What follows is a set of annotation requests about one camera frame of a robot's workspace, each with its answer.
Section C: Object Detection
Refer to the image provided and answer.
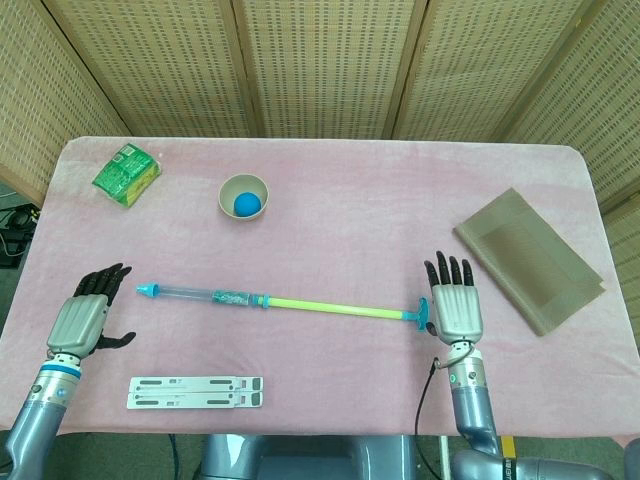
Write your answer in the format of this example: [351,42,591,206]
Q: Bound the black floor cables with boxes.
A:
[0,202,42,269]

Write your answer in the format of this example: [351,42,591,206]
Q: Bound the pink table cloth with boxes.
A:
[0,135,640,441]

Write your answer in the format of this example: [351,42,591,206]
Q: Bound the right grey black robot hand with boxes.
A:
[423,251,484,346]

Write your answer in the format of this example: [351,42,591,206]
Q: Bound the green and blue water pump toy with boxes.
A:
[135,282,435,332]

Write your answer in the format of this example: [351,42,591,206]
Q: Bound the beige round bowl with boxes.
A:
[217,172,271,221]

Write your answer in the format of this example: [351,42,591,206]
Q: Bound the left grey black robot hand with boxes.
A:
[46,263,137,362]

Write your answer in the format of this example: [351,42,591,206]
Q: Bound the white folding stand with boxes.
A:
[126,375,265,411]

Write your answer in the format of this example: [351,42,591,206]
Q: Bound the brown folded cloth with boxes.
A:
[452,187,608,338]

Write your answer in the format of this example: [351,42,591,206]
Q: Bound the grey robot torso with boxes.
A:
[199,433,416,480]

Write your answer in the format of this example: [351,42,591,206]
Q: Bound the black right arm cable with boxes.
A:
[414,344,475,469]

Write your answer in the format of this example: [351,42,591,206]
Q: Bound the woven bamboo folding screen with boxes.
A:
[0,0,640,321]

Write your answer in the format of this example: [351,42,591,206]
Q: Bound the blue ball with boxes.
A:
[233,192,262,218]

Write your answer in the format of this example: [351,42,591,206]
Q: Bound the green tissue pack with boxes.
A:
[91,142,164,207]

